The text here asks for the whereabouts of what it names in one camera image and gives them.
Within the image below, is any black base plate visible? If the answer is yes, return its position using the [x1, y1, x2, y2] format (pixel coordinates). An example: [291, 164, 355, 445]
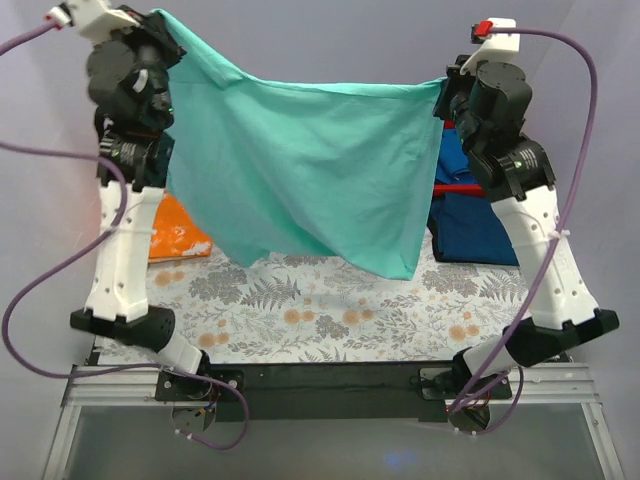
[153, 362, 514, 424]

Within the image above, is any purple cable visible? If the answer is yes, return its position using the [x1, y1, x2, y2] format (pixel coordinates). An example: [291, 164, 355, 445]
[0, 19, 251, 451]
[444, 27, 599, 437]

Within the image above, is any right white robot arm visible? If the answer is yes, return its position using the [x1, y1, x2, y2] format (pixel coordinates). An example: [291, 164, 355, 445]
[434, 18, 619, 398]

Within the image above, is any navy folded t shirt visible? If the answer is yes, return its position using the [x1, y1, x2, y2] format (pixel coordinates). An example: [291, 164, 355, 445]
[427, 193, 519, 266]

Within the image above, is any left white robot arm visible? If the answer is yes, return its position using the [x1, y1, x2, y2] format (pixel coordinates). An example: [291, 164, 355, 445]
[46, 1, 203, 374]

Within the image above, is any teal t shirt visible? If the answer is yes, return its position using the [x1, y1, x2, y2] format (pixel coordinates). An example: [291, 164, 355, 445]
[165, 15, 443, 280]

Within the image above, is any orange folded t shirt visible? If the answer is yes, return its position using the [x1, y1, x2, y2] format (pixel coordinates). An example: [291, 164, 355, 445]
[149, 192, 214, 263]

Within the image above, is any blue crumpled t shirt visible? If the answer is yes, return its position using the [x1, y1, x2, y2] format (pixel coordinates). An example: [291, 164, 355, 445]
[436, 129, 476, 185]

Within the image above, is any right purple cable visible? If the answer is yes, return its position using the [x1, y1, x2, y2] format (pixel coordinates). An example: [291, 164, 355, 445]
[444, 27, 599, 437]

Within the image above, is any floral table mat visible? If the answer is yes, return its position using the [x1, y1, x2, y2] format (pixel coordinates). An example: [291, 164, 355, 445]
[97, 239, 561, 365]

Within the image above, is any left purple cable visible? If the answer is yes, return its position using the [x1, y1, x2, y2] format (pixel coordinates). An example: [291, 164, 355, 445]
[0, 19, 251, 451]

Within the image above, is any red plastic bin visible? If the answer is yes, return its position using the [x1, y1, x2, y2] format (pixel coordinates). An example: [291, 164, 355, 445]
[433, 121, 485, 198]

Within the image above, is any aluminium mounting rail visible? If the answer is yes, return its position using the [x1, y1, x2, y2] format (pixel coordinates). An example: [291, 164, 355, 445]
[65, 363, 601, 406]

